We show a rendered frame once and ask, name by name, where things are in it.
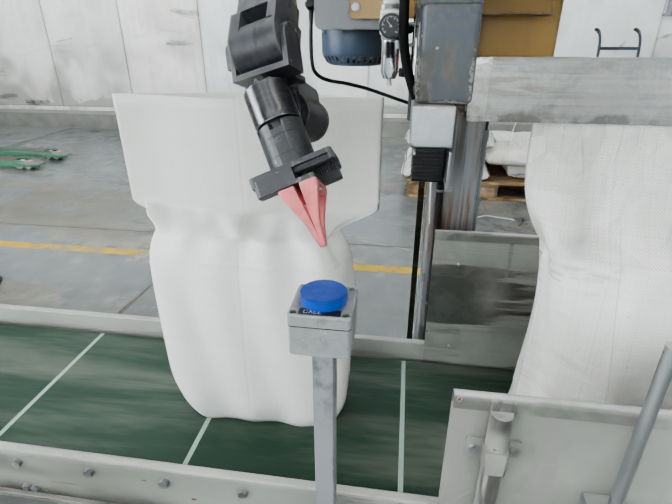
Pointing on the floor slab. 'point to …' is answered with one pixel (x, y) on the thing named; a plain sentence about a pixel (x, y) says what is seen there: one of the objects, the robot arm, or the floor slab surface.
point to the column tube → (470, 145)
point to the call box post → (325, 428)
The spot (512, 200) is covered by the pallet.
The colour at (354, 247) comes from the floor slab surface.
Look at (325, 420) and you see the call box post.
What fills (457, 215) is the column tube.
